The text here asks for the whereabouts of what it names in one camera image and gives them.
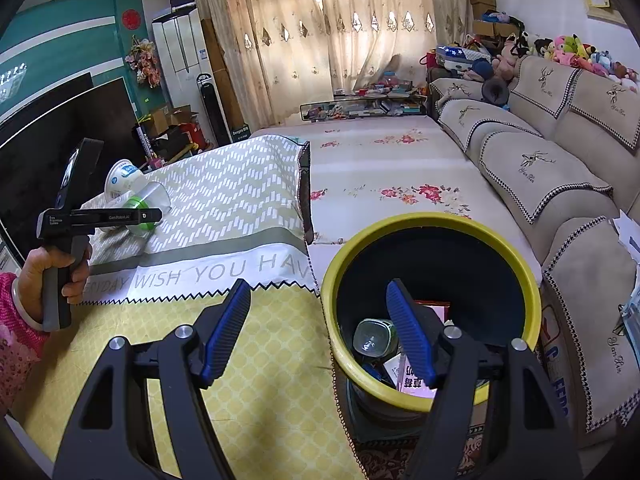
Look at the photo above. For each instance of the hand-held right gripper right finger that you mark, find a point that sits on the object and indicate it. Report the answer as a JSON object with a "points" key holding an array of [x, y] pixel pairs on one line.
{"points": [[407, 330]]}

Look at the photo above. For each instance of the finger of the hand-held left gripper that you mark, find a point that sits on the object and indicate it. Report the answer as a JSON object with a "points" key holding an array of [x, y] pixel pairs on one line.
{"points": [[115, 216]]}

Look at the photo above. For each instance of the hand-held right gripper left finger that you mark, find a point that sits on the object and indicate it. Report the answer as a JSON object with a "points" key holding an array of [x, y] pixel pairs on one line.
{"points": [[227, 330]]}

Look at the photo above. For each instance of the clear cup with green label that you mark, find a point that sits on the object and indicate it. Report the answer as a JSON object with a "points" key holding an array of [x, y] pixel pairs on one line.
{"points": [[145, 197]]}

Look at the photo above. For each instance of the yellow-rimmed black bin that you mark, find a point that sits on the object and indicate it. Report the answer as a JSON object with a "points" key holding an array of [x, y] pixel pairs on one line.
{"points": [[450, 265]]}

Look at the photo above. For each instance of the person's left forearm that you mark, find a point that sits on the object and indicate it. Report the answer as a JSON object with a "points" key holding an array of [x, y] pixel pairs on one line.
{"points": [[15, 355]]}

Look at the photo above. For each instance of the person's left hand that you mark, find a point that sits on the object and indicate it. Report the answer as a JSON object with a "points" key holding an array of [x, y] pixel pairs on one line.
{"points": [[34, 272]]}

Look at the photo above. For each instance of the white paper bowl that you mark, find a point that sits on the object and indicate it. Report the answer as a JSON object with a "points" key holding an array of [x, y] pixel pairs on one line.
{"points": [[122, 175]]}

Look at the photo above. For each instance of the black television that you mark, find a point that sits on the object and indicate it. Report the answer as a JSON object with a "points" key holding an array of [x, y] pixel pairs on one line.
{"points": [[30, 170]]}

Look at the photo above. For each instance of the black striped box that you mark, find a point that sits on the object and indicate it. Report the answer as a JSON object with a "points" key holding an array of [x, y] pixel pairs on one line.
{"points": [[145, 142]]}

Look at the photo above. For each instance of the yellow patterned tablecloth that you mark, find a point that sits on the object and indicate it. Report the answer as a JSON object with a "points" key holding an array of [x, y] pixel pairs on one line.
{"points": [[250, 410]]}

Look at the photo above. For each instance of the grey chevron printed cloth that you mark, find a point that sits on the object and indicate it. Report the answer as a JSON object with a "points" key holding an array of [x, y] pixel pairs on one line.
{"points": [[225, 200]]}

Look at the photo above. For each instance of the red container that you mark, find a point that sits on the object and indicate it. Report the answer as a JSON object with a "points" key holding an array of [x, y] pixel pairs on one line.
{"points": [[198, 135]]}

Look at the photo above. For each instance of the artificial flower decoration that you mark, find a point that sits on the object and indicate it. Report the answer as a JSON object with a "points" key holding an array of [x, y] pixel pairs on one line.
{"points": [[144, 60]]}

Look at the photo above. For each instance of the pale bangle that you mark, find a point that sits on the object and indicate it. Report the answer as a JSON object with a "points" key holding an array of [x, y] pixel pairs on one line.
{"points": [[22, 310]]}

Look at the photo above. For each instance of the dark patterned rug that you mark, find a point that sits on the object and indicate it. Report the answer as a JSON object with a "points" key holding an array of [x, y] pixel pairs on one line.
{"points": [[380, 460]]}

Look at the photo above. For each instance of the black tower fan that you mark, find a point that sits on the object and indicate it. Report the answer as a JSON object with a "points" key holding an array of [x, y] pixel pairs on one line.
{"points": [[207, 110]]}

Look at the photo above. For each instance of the black labelled box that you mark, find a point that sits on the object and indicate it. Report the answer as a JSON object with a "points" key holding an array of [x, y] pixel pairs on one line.
{"points": [[240, 133]]}

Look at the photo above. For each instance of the white floral cloth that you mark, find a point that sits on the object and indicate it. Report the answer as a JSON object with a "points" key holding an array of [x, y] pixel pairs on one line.
{"points": [[375, 160]]}

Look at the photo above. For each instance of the beige sofa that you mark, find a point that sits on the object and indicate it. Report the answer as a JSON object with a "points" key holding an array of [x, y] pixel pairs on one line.
{"points": [[540, 170]]}

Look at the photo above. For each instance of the beige embroidered curtain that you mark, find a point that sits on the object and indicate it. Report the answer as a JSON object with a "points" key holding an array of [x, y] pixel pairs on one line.
{"points": [[390, 20], [260, 35]]}

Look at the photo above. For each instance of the low shelf of clutter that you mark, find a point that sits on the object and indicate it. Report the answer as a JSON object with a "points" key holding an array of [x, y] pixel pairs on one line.
{"points": [[365, 105]]}

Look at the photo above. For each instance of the blue patterned bag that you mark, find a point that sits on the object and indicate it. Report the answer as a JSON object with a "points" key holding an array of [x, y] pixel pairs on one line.
{"points": [[460, 60]]}

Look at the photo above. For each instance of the pile of plush toys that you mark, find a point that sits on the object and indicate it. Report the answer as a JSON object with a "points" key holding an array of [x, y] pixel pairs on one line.
{"points": [[575, 52]]}

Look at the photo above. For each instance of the stack of cardboard boxes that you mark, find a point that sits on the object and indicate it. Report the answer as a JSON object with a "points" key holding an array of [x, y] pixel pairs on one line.
{"points": [[484, 7]]}

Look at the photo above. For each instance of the round red wall ornament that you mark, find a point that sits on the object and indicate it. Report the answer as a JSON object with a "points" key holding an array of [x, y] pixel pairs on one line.
{"points": [[132, 18]]}

